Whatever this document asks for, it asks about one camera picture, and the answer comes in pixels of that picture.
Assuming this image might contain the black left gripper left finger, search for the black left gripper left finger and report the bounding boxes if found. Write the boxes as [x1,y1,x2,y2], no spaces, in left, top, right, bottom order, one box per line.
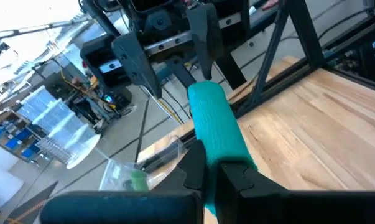
[150,139,207,193]

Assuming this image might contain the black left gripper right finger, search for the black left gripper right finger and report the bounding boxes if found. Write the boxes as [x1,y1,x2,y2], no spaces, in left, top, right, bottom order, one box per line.
[214,161,375,224]

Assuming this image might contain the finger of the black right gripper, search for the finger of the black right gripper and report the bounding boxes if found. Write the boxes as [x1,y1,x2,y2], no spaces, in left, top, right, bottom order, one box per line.
[185,2,225,81]
[111,32,164,100]

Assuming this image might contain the clear plastic zip bag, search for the clear plastic zip bag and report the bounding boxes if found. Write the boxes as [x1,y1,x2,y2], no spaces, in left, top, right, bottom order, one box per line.
[98,134,188,192]

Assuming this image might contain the stack of clear boxes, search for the stack of clear boxes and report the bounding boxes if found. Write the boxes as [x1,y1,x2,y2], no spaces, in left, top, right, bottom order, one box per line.
[17,86,101,170]

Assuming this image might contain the shelf with blue bins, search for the shelf with blue bins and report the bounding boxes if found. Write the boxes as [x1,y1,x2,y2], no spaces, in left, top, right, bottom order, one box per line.
[0,119,40,164]

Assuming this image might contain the black drawer cabinet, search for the black drawer cabinet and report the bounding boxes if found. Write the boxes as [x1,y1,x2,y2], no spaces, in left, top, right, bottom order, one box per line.
[330,18,375,85]

